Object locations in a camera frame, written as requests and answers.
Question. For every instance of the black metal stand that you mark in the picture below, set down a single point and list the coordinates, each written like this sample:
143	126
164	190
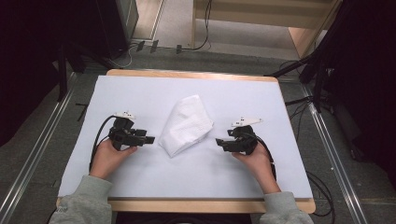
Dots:
62	74
317	65

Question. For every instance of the metal floor rail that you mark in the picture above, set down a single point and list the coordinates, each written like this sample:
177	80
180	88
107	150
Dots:
37	143
333	155

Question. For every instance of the light wooden shelf unit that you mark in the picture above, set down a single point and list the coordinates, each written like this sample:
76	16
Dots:
258	14

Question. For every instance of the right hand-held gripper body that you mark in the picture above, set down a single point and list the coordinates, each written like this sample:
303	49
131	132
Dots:
244	140

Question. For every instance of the person's right hand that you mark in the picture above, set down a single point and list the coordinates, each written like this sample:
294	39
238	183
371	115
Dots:
260	165

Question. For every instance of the white mesh laundry bag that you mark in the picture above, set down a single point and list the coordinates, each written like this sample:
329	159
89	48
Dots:
186	126

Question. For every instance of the wooden table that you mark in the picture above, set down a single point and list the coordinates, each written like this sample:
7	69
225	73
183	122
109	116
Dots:
193	206

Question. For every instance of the white table mat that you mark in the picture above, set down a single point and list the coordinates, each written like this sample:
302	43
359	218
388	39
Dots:
149	93

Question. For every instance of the black cabinet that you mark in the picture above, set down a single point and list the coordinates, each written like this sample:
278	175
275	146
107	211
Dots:
115	25

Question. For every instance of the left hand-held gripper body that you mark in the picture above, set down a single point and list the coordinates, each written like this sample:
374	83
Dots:
122	135

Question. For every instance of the person's left hand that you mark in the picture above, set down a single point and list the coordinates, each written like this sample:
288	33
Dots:
107	158

